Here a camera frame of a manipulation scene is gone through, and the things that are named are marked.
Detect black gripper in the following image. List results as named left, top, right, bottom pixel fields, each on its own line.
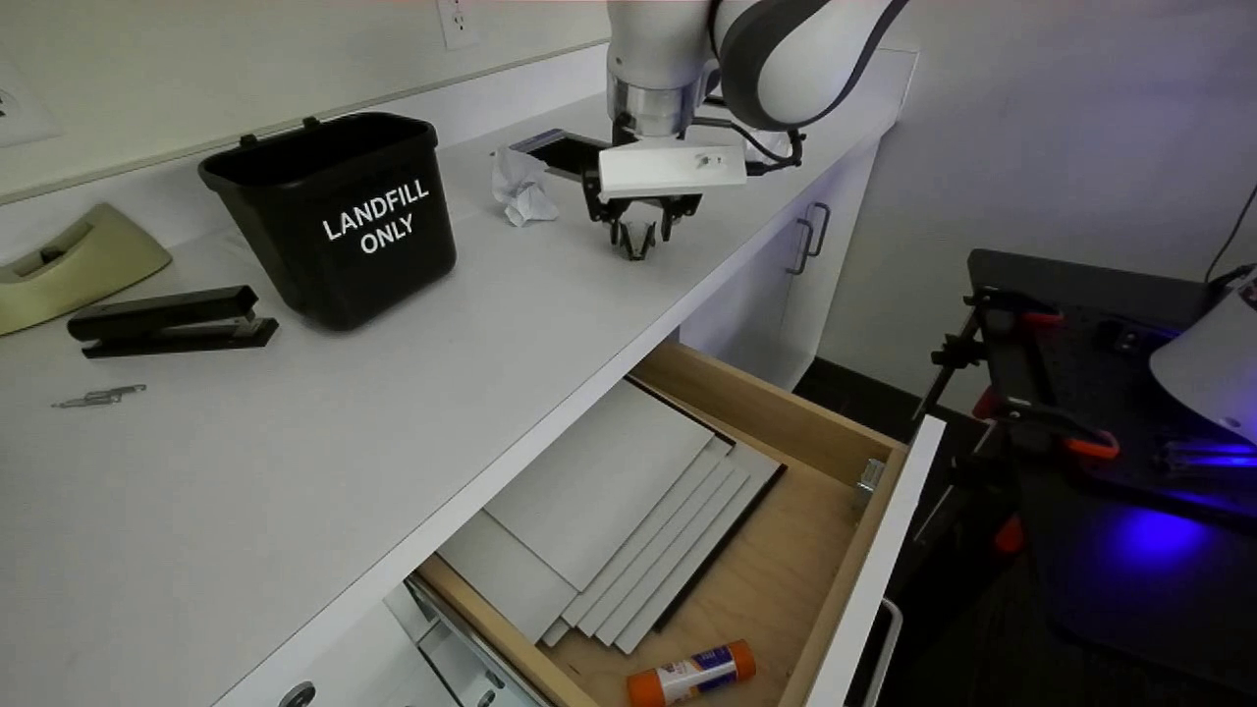
left=582, top=138, right=748, bottom=253

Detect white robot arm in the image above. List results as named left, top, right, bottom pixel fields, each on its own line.
left=582, top=0, right=908, bottom=260

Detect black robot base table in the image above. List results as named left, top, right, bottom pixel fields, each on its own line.
left=916, top=247, right=1257, bottom=698

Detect crumpled white paper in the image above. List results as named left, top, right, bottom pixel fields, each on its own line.
left=492, top=148, right=562, bottom=228

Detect white lower cabinet door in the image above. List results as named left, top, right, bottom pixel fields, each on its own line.
left=679, top=141, right=877, bottom=389

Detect black landfill bin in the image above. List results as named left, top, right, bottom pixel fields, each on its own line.
left=200, top=116, right=455, bottom=332

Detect open wooden drawer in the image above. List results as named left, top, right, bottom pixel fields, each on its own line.
left=408, top=347, right=942, bottom=707

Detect grey folders stack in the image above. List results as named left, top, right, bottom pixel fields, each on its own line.
left=438, top=380, right=781, bottom=651

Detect red black clamp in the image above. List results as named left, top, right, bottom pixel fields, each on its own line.
left=923, top=287, right=1065, bottom=408
left=972, top=389, right=1123, bottom=465

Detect black stapler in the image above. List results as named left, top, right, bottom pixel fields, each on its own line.
left=66, top=287, right=280, bottom=359

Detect orange glue stick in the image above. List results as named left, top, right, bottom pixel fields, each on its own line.
left=624, top=642, right=756, bottom=707

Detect beige tape dispenser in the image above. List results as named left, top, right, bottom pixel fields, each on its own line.
left=0, top=205, right=174, bottom=337

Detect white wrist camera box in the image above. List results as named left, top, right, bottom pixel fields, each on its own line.
left=597, top=141, right=747, bottom=202

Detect wall power outlet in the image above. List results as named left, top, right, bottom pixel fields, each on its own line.
left=437, top=0, right=475, bottom=50

